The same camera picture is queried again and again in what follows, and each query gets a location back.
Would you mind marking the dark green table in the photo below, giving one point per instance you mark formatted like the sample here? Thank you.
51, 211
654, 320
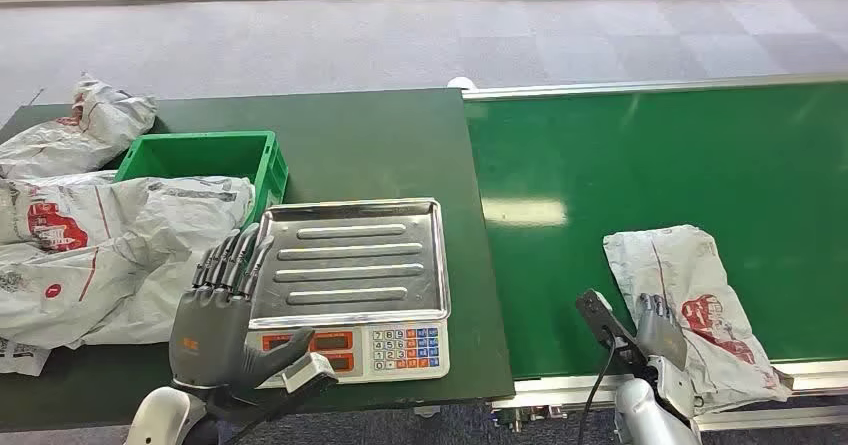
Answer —
371, 144

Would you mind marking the grey mailer with red dot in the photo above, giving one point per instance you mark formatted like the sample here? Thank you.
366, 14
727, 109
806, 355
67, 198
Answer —
132, 296

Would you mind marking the grey poly mailer red print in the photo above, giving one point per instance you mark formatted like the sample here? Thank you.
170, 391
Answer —
702, 276

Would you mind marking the white round end cap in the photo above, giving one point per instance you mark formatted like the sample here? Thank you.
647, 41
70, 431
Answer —
462, 83

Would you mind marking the green plastic crate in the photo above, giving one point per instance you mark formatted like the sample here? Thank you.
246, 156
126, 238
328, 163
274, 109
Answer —
199, 157

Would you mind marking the aluminium conveyor frame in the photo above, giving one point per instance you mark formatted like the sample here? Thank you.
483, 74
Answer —
596, 88

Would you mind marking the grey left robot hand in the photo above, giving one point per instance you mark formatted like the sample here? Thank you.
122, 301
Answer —
208, 336

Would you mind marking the white mailer with black text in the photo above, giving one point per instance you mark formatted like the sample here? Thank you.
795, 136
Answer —
20, 356

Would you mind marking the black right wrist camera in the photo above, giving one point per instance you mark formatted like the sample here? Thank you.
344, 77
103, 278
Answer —
599, 316

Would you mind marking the steel weighing pan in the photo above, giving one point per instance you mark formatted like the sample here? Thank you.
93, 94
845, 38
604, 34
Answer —
358, 263

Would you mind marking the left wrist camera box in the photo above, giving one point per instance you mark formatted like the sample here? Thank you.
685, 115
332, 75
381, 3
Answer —
308, 370

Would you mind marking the white electronic scale body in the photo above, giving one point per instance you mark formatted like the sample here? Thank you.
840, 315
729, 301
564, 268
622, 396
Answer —
397, 356

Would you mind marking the green conveyor belt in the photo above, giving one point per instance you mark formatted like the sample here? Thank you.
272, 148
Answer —
662, 164

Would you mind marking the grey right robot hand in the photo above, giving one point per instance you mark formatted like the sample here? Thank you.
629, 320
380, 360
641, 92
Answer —
659, 336

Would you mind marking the crumpled grey poly mailer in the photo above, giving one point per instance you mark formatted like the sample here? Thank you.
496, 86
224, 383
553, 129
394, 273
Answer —
86, 134

